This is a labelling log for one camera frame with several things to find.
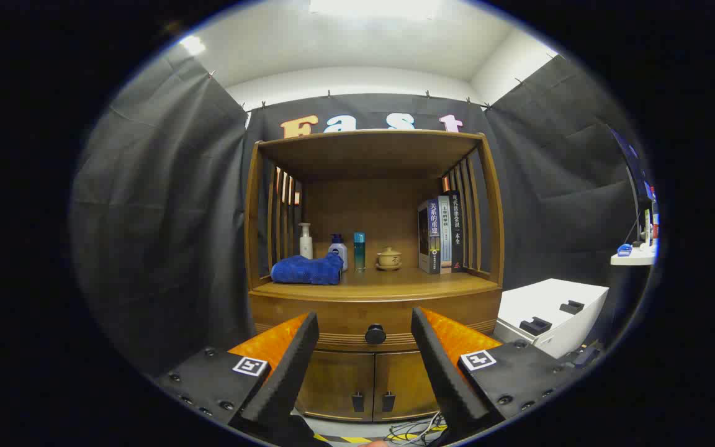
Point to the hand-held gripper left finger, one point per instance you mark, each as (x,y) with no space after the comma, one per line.
(289,372)

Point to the white side shelf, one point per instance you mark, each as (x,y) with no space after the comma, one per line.
(634,257)

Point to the small blue object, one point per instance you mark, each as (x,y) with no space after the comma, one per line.
(624,250)

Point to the wooden countertop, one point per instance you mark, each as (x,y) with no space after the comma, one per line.
(395,282)

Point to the blue towel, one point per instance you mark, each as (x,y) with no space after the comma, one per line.
(308,271)

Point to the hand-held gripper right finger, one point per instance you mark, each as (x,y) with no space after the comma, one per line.
(441,372)

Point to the teal blue bottle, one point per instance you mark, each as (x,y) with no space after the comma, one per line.
(359,251)

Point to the wooden drawer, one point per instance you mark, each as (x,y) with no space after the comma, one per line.
(345,313)

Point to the book with black spine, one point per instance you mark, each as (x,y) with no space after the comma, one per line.
(456,230)

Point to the thick book with blue spine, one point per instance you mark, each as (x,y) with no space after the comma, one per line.
(429,239)

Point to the white bottle with blue cap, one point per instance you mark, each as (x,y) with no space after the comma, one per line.
(338,249)

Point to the wooden cabinet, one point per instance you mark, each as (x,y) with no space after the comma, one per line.
(370,205)

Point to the beige lidded teacup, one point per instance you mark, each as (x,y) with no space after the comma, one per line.
(388,257)

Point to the black round drawer knob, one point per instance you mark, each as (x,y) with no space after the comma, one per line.
(375,334)

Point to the wooden cabinet door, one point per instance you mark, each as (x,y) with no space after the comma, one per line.
(339,385)
(404,385)

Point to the yellow black floor tape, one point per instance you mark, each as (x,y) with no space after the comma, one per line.
(357,439)

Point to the book with pale spine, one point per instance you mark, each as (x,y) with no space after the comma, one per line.
(445,236)

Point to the dark monitor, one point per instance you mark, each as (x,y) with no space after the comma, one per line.
(634,161)

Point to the ceiling light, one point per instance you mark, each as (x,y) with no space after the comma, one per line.
(193,45)

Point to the white pump bottle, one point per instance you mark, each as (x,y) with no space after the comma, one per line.
(306,245)

